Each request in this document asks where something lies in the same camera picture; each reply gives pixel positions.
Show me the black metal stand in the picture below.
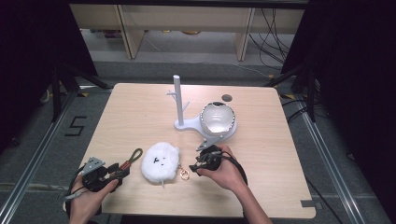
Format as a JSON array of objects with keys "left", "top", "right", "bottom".
[
  {"left": 50, "top": 62, "right": 110, "bottom": 123},
  {"left": 264, "top": 63, "right": 318, "bottom": 123}
]

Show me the white bowl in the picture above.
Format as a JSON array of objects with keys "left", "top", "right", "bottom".
[{"left": 199, "top": 101, "right": 236, "bottom": 136}]

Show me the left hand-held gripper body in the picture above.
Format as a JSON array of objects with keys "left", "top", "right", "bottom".
[{"left": 81, "top": 156, "right": 117, "bottom": 193}]

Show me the beige wooden desk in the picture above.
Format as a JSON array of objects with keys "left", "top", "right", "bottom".
[{"left": 68, "top": 3, "right": 306, "bottom": 63}]

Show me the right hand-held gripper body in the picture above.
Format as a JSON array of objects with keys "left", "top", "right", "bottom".
[{"left": 194, "top": 135, "right": 224, "bottom": 172}]

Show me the aluminium floor rail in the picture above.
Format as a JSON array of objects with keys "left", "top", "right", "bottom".
[
  {"left": 295, "top": 97, "right": 368, "bottom": 224},
  {"left": 0, "top": 91, "right": 78, "bottom": 222}
]

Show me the person's left hand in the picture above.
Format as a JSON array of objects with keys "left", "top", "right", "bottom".
[{"left": 68, "top": 175, "right": 120, "bottom": 224}]

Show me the green and red lanyard strap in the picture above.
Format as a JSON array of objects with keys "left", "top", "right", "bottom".
[{"left": 119, "top": 147, "right": 144, "bottom": 172}]

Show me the bundle of black cables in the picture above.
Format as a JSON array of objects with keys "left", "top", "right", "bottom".
[{"left": 248, "top": 7, "right": 295, "bottom": 70}]

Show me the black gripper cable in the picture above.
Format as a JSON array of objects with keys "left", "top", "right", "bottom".
[
  {"left": 63, "top": 165, "right": 87, "bottom": 218},
  {"left": 219, "top": 150, "right": 249, "bottom": 187}
]

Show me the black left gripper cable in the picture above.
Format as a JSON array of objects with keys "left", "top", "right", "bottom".
[{"left": 63, "top": 165, "right": 87, "bottom": 218}]

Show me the white plush keychain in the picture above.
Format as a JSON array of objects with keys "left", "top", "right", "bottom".
[{"left": 140, "top": 141, "right": 191, "bottom": 189}]

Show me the grey tape strip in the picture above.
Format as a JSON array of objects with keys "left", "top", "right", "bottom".
[{"left": 300, "top": 199, "right": 324, "bottom": 210}]

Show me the person's right hand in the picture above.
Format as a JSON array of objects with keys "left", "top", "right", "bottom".
[{"left": 196, "top": 145, "right": 248, "bottom": 192}]

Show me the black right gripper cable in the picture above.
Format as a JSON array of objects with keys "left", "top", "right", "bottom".
[{"left": 219, "top": 150, "right": 249, "bottom": 187}]

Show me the white hanger stand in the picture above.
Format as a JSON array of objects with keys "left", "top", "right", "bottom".
[{"left": 165, "top": 74, "right": 238, "bottom": 142}]

